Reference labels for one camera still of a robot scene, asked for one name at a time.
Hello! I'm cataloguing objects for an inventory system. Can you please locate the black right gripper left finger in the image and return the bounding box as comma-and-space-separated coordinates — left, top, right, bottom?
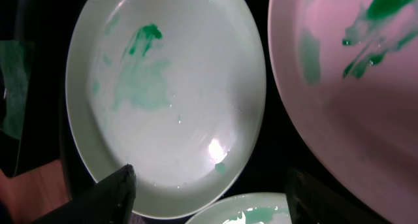
34, 164, 137, 224

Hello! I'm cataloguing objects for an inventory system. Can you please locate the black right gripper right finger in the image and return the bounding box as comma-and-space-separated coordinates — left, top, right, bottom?
285, 168, 387, 224

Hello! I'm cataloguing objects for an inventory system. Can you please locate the light green stained plate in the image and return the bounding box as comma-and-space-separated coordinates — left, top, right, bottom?
65, 0, 266, 219

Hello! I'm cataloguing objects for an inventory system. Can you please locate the green sponge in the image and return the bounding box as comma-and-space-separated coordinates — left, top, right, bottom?
1, 40, 34, 140

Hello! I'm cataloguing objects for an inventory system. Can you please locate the round black tray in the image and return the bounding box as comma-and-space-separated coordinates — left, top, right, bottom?
0, 0, 389, 224

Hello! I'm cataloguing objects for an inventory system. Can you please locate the black rectangular sponge tray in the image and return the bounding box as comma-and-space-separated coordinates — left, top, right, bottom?
0, 0, 95, 178

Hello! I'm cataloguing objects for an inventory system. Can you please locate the white plate with green stain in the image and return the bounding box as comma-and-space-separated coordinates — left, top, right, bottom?
268, 0, 417, 223

